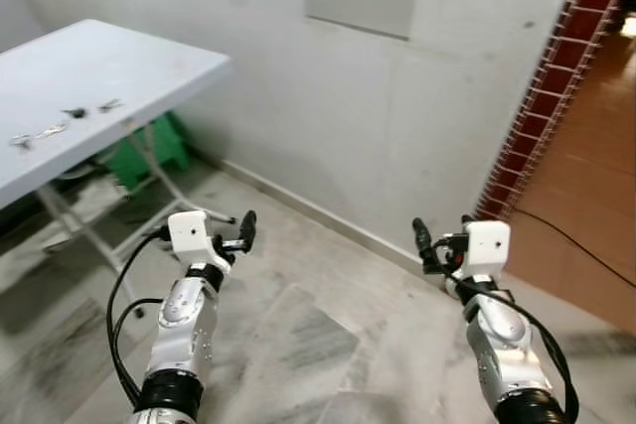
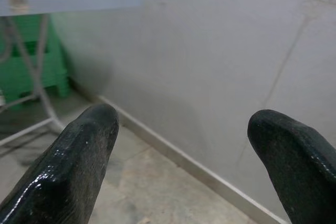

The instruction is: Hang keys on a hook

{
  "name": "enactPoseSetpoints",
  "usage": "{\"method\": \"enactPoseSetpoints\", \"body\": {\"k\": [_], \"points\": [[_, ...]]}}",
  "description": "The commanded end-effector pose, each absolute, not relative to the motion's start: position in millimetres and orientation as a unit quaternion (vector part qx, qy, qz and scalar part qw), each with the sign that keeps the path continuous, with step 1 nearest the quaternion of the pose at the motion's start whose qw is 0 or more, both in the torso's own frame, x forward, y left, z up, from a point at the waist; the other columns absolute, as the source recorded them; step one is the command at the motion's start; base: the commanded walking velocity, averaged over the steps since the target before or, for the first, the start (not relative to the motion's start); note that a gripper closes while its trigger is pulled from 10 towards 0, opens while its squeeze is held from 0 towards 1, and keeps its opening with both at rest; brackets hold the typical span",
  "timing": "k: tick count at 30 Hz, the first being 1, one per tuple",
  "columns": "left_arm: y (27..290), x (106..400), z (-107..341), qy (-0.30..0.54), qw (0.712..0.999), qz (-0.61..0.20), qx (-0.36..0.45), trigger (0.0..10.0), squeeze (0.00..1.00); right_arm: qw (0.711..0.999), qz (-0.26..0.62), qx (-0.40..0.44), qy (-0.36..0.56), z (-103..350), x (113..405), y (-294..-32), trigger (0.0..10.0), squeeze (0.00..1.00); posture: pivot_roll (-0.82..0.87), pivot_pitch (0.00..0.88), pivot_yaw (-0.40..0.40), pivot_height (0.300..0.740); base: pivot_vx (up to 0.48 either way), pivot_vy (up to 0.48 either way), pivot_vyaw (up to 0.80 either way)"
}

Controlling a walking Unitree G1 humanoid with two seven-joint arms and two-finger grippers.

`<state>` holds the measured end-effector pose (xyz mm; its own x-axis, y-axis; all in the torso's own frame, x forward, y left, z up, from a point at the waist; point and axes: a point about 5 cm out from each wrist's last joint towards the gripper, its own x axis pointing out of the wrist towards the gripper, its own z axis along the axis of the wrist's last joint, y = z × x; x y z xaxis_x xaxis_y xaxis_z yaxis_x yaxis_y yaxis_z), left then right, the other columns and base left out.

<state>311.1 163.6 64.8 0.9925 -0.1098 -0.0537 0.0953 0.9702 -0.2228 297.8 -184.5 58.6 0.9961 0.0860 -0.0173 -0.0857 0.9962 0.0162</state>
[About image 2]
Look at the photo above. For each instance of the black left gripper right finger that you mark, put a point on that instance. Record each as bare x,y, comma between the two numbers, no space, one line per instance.
296,166

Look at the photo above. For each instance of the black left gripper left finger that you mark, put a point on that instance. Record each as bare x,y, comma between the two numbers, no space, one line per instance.
65,171

